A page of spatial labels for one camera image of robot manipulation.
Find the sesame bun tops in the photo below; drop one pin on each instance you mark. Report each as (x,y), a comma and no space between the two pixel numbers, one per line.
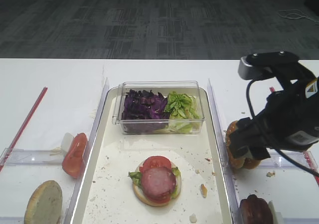
(238,163)

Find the meat patty slice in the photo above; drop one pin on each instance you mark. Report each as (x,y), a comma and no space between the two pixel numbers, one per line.
(158,182)

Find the meat patties stack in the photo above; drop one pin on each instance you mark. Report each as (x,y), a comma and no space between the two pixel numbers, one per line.
(255,210)

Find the tomato slice on bun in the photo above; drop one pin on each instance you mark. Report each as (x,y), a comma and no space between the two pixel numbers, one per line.
(155,162)

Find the red left guide rail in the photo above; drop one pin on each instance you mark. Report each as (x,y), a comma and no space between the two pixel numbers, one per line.
(22,127)

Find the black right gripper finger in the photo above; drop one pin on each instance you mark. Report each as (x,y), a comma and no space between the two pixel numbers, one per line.
(245,141)

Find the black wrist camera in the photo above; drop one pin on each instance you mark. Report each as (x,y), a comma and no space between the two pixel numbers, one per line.
(260,65)

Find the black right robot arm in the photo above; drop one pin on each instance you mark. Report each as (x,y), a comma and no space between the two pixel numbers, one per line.
(285,74)

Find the lettuce leaf on bun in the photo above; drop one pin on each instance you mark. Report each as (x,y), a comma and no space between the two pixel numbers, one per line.
(136,179)

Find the shredded purple cabbage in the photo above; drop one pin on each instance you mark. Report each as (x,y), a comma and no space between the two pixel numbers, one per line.
(144,105)

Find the left bun half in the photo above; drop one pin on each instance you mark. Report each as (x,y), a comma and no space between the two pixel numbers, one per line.
(45,204)

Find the white bun holder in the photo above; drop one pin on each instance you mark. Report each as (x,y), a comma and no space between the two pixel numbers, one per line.
(277,216)

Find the clear upper left crossbar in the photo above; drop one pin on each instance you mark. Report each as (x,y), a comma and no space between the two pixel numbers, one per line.
(14,157)

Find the left tomato slices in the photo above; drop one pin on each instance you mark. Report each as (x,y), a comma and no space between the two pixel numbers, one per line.
(72,162)

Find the clear left long rail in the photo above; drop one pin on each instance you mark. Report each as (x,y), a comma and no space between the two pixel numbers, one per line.
(70,212)

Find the shredded green lettuce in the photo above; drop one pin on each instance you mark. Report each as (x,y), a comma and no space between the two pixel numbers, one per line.
(181,106)

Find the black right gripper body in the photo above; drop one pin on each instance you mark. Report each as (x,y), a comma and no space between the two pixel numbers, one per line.
(292,115)

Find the bread crumb piece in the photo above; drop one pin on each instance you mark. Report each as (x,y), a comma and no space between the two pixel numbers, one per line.
(203,190)

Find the clear plastic salad container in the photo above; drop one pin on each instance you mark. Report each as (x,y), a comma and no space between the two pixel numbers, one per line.
(155,126)

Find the bottom bun on tray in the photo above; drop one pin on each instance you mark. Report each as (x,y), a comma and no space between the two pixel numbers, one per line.
(143,198)

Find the clear right long rail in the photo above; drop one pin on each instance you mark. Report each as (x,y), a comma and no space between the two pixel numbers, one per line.
(226,171)

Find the clear long rail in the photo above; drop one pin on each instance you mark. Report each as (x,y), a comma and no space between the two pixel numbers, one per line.
(70,212)
(226,171)

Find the white plastic holder block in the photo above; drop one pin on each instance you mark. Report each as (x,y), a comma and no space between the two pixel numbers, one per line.
(66,142)

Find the metal serving tray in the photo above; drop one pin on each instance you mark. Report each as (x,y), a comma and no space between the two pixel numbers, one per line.
(107,196)

